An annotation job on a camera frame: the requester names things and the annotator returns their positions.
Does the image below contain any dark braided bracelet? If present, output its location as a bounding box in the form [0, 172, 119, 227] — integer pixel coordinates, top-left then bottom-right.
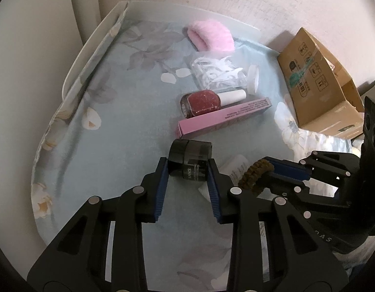
[238, 158, 275, 196]

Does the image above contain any pink fluffy sponge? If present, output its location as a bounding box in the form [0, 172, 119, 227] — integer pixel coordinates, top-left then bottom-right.
[187, 20, 235, 52]

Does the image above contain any red nail polish bottle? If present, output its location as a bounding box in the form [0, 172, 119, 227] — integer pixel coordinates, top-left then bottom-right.
[179, 89, 248, 119]

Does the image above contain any black cosmetic jar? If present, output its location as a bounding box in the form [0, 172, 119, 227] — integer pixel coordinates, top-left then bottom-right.
[168, 139, 213, 182]

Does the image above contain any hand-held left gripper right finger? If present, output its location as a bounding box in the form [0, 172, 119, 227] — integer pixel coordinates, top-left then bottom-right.
[206, 157, 350, 292]

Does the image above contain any long pink box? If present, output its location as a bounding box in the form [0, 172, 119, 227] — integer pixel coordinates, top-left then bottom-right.
[176, 97, 272, 137]

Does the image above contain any white printed packet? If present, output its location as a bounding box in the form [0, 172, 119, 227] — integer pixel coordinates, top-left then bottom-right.
[199, 154, 249, 202]

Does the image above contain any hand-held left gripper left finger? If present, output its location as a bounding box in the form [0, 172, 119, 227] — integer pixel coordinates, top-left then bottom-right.
[26, 157, 170, 292]

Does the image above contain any clear bag of floss picks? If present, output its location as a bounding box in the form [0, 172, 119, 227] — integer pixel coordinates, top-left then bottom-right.
[187, 53, 248, 93]

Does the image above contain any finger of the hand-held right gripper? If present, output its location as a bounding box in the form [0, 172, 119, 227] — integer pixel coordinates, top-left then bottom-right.
[266, 176, 356, 220]
[263, 151, 360, 183]

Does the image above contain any brown cardboard box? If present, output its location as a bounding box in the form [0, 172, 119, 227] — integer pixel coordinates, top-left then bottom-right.
[277, 27, 366, 139]

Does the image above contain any white round container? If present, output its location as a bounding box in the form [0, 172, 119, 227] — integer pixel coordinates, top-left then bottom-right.
[246, 64, 260, 95]

